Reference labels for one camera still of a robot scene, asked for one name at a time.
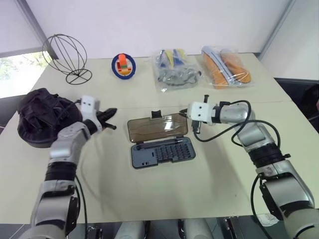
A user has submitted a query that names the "orange toy block figure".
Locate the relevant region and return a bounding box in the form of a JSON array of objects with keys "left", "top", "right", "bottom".
[{"left": 117, "top": 53, "right": 132, "bottom": 76}]

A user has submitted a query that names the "black wire hat stand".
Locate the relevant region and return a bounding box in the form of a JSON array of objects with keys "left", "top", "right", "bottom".
[{"left": 41, "top": 33, "right": 93, "bottom": 86}]

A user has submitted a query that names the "grey screwdriver bit case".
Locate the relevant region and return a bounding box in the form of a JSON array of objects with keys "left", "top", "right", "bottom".
[{"left": 127, "top": 109, "right": 197, "bottom": 170}]

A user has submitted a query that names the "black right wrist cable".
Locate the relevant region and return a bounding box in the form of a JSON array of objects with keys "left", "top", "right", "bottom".
[{"left": 192, "top": 100, "right": 283, "bottom": 160}]

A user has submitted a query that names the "grey rounded robot shell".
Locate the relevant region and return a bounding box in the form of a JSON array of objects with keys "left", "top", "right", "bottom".
[
  {"left": 116, "top": 220, "right": 147, "bottom": 239},
  {"left": 182, "top": 218, "right": 218, "bottom": 239}
]

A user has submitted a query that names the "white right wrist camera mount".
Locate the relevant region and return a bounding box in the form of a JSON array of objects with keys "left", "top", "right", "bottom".
[{"left": 187, "top": 101, "right": 215, "bottom": 126}]

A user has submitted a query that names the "black right elbow cable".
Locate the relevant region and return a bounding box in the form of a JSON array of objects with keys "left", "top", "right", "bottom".
[{"left": 250, "top": 172, "right": 276, "bottom": 239}]

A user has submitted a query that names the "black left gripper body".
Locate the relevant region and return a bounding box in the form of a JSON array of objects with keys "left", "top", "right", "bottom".
[{"left": 96, "top": 111, "right": 109, "bottom": 129}]

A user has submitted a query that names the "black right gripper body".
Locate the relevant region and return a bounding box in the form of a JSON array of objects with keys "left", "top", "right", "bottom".
[{"left": 190, "top": 119, "right": 202, "bottom": 134}]

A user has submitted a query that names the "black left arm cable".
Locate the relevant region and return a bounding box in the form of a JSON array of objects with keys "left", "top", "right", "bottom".
[{"left": 73, "top": 171, "right": 90, "bottom": 239}]

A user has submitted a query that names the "grey window frame bar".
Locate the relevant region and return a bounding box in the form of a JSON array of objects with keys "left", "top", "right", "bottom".
[{"left": 16, "top": 0, "right": 60, "bottom": 60}]

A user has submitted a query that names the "black screwdriver handle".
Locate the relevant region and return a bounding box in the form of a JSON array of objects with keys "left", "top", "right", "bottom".
[{"left": 136, "top": 139, "right": 187, "bottom": 149}]

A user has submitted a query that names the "bag of blue yellow items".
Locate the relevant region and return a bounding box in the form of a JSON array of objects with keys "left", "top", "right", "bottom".
[{"left": 151, "top": 48, "right": 203, "bottom": 93}]

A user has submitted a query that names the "bag of orange insoles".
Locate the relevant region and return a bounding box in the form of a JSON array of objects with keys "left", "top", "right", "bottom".
[{"left": 200, "top": 45, "right": 255, "bottom": 90}]

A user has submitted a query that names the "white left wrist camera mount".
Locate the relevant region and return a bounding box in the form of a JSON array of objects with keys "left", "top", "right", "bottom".
[{"left": 79, "top": 95, "right": 101, "bottom": 121}]

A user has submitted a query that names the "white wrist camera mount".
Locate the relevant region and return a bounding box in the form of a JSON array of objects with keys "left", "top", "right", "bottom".
[
  {"left": 79, "top": 95, "right": 101, "bottom": 121},
  {"left": 187, "top": 101, "right": 215, "bottom": 126}
]

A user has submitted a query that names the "black cap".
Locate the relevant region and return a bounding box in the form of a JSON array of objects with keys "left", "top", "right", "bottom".
[{"left": 16, "top": 87, "right": 83, "bottom": 149}]

